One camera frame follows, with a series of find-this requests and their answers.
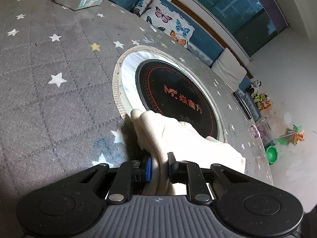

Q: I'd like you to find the colourful pinwheel toy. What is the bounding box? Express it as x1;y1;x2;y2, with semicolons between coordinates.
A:
275;125;305;146

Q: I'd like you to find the green plastic bowl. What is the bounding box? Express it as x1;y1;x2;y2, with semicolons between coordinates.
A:
265;146;278;165

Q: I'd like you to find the yellow vest plush bear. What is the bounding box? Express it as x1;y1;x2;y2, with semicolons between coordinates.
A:
251;92;269;104

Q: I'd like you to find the grey beige cushion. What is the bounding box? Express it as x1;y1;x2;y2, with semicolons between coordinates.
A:
211;48;247;91

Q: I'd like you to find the black remote control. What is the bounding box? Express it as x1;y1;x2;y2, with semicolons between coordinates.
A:
233;91;252;120

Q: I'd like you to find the grey star tablecloth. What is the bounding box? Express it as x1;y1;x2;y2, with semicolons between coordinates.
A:
1;0;273;237

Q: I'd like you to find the butterfly print pillow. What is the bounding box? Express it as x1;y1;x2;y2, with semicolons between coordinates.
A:
141;0;195;48

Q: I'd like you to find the panda plush toy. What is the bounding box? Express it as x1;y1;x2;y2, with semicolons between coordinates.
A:
246;80;262;94

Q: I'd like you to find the dark window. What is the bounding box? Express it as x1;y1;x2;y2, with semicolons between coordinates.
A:
196;0;288;56

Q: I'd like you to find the pink crumpled object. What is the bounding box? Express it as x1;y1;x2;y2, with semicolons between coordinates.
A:
249;125;261;139

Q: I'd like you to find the small butterfly pillow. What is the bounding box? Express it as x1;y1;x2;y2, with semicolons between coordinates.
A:
132;0;153;17

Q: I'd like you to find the round induction cooktop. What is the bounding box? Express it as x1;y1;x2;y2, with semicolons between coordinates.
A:
112;46;228;141

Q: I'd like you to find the clear plastic storage box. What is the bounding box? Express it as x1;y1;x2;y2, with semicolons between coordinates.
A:
255;118;275;147

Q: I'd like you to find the cream fleece garment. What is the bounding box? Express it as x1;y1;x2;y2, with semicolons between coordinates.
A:
131;109;246;196

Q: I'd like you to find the orange plush toy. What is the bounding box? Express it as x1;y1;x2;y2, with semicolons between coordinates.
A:
257;100;271;111

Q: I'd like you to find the blue sofa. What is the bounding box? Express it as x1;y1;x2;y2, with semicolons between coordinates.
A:
105;0;263;119

